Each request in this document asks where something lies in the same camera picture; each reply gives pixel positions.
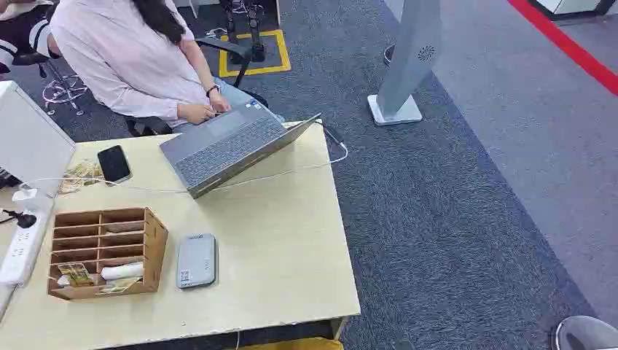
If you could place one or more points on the black laptop power plug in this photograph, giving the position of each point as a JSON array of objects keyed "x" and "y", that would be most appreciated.
[{"x": 333, "y": 134}]

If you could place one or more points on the grey laptop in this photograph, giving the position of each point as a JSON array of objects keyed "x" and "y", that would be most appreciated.
[{"x": 227, "y": 147}]

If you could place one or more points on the person's left hand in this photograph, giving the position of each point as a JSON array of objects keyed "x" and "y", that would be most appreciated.
[{"x": 218, "y": 102}]

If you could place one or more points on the person's hand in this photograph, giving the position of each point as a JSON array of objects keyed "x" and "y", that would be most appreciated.
[
  {"x": 218, "y": 102},
  {"x": 195, "y": 114}
]

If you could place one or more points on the person's right hand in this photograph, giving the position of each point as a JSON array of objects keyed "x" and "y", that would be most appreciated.
[{"x": 195, "y": 114}]

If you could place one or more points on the black wristband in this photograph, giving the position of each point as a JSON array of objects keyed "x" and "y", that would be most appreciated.
[{"x": 212, "y": 90}]

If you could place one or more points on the grey card reader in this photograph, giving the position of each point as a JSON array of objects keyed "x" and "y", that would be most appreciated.
[{"x": 196, "y": 261}]

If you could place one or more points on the black office chair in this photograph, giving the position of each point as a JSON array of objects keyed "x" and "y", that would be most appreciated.
[{"x": 231, "y": 49}]

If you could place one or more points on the black robot legs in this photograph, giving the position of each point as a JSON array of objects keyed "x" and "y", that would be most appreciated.
[{"x": 254, "y": 34}]

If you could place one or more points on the grey pillar stand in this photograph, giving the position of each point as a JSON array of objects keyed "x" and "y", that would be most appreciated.
[{"x": 410, "y": 53}]

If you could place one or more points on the yellow object under desk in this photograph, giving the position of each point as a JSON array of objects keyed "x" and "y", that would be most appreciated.
[{"x": 294, "y": 345}]

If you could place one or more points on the wooden card box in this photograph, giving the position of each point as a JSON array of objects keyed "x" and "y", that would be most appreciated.
[{"x": 154, "y": 251}]

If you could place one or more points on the black smartphone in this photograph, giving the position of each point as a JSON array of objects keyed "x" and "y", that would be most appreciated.
[{"x": 114, "y": 164}]

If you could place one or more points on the white card stack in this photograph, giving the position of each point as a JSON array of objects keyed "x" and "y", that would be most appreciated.
[{"x": 121, "y": 271}]

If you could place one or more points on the pale printed card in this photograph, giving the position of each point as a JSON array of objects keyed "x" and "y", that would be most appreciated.
[{"x": 118, "y": 286}]

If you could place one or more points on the person in pale shirt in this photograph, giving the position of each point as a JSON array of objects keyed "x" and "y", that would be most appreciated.
[{"x": 120, "y": 58}]

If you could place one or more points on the yellow printed card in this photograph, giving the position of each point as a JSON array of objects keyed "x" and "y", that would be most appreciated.
[{"x": 77, "y": 274}]

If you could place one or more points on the office chair with star base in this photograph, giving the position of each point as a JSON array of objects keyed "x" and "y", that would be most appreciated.
[{"x": 63, "y": 89}]

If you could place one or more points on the white monitor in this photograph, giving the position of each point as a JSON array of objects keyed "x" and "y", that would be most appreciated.
[{"x": 31, "y": 140}]

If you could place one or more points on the white power adapter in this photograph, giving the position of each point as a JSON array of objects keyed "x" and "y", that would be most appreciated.
[{"x": 24, "y": 194}]

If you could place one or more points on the white power strip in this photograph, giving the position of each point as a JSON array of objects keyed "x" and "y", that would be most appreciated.
[{"x": 21, "y": 249}]

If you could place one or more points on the white cabinet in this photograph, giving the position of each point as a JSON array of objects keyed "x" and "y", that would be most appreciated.
[{"x": 569, "y": 6}]

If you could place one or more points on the person in black clothing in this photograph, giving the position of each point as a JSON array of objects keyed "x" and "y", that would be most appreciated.
[{"x": 21, "y": 29}]

